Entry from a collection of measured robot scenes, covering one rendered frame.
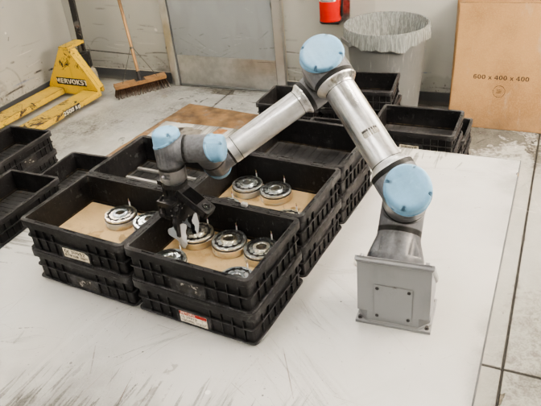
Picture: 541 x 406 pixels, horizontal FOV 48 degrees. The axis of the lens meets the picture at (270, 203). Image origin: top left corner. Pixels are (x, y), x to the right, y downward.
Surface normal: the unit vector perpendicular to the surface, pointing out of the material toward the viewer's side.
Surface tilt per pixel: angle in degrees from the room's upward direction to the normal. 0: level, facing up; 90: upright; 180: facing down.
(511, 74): 76
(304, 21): 90
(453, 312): 0
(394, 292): 90
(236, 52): 90
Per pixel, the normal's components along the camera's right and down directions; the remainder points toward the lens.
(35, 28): 0.91, 0.14
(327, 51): -0.21, -0.36
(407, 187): -0.08, -0.13
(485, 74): -0.40, 0.30
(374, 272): -0.34, 0.52
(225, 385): -0.09, -0.84
